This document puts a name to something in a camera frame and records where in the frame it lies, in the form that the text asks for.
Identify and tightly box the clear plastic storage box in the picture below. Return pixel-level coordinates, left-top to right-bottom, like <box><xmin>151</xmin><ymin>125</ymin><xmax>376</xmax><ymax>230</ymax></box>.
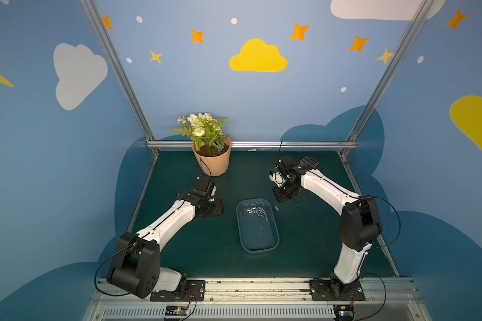
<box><xmin>236</xmin><ymin>198</ymin><xmax>280</xmax><ymax>254</ymax></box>

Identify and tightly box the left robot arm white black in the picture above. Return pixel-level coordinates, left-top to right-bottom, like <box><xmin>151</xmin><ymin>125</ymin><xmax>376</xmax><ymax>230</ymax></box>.
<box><xmin>107</xmin><ymin>194</ymin><xmax>224</xmax><ymax>298</ymax></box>

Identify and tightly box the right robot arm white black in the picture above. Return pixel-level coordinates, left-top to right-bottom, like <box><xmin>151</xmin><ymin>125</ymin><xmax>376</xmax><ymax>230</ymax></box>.
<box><xmin>269</xmin><ymin>165</ymin><xmax>383</xmax><ymax>300</ymax></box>

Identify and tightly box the small brown slotted scoop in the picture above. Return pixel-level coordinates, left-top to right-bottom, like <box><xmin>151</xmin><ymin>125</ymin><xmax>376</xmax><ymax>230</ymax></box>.
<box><xmin>299</xmin><ymin>156</ymin><xmax>319</xmax><ymax>171</ymax></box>

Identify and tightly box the terracotta flower pot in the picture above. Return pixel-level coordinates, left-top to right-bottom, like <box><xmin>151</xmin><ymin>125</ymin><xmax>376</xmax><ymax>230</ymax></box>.
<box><xmin>193</xmin><ymin>139</ymin><xmax>232</xmax><ymax>177</ymax></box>

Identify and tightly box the green table mat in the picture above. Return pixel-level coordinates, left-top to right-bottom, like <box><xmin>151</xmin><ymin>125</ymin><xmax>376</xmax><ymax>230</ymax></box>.
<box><xmin>109</xmin><ymin>150</ymin><xmax>398</xmax><ymax>279</ymax></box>

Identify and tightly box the aluminium back crossbar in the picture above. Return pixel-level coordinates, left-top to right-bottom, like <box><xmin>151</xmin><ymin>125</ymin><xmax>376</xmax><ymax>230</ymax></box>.
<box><xmin>146</xmin><ymin>140</ymin><xmax>357</xmax><ymax>150</ymax></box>

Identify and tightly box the white flowers green plant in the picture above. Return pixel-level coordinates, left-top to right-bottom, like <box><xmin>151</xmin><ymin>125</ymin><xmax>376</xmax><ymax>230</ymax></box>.
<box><xmin>171</xmin><ymin>113</ymin><xmax>228</xmax><ymax>156</ymax></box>

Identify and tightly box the left controller board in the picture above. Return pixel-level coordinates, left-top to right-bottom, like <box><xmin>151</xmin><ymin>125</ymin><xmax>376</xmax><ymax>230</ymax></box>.
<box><xmin>164</xmin><ymin>306</ymin><xmax>187</xmax><ymax>320</ymax></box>

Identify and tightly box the controller board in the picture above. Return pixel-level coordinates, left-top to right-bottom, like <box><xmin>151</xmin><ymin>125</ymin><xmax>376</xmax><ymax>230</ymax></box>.
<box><xmin>164</xmin><ymin>306</ymin><xmax>187</xmax><ymax>320</ymax></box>
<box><xmin>333</xmin><ymin>305</ymin><xmax>355</xmax><ymax>321</ymax></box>

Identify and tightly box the right controller board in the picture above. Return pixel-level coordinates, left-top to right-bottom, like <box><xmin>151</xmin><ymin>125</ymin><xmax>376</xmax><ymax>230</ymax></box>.
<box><xmin>333</xmin><ymin>305</ymin><xmax>355</xmax><ymax>321</ymax></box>

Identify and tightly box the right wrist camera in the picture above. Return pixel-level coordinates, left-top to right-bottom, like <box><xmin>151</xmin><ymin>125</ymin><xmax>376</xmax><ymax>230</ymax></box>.
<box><xmin>269</xmin><ymin>156</ymin><xmax>296</xmax><ymax>187</ymax></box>

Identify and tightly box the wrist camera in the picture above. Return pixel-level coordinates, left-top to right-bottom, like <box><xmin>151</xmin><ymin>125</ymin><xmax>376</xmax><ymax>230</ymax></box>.
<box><xmin>269</xmin><ymin>156</ymin><xmax>296</xmax><ymax>187</ymax></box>
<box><xmin>194</xmin><ymin>177</ymin><xmax>216</xmax><ymax>198</ymax></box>

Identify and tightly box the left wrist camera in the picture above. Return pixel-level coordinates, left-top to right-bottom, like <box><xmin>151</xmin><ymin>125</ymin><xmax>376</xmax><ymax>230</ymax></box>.
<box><xmin>194</xmin><ymin>177</ymin><xmax>216</xmax><ymax>198</ymax></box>

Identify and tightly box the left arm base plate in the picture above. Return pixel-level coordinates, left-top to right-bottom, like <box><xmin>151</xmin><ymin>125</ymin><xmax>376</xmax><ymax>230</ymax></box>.
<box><xmin>150</xmin><ymin>280</ymin><xmax>206</xmax><ymax>302</ymax></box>

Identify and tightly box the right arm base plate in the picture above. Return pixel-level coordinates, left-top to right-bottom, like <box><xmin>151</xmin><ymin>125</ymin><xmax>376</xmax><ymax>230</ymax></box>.
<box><xmin>309</xmin><ymin>278</ymin><xmax>366</xmax><ymax>302</ymax></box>

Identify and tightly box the aluminium front rail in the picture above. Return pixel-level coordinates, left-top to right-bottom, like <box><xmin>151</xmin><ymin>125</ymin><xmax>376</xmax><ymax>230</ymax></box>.
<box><xmin>84</xmin><ymin>275</ymin><xmax>431</xmax><ymax>320</ymax></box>

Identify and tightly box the right aluminium frame post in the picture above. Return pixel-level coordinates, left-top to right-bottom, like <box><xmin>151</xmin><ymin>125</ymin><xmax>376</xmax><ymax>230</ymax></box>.
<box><xmin>340</xmin><ymin>0</ymin><xmax>435</xmax><ymax>160</ymax></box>

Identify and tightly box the aluminium frame post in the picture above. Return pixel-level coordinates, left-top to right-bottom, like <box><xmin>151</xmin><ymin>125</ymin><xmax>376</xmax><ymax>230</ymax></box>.
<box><xmin>340</xmin><ymin>0</ymin><xmax>435</xmax><ymax>160</ymax></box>
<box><xmin>80</xmin><ymin>0</ymin><xmax>160</xmax><ymax>157</ymax></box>

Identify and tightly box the left aluminium frame post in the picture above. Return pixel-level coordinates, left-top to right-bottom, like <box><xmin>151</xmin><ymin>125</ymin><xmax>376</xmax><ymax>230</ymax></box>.
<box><xmin>80</xmin><ymin>0</ymin><xmax>160</xmax><ymax>157</ymax></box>

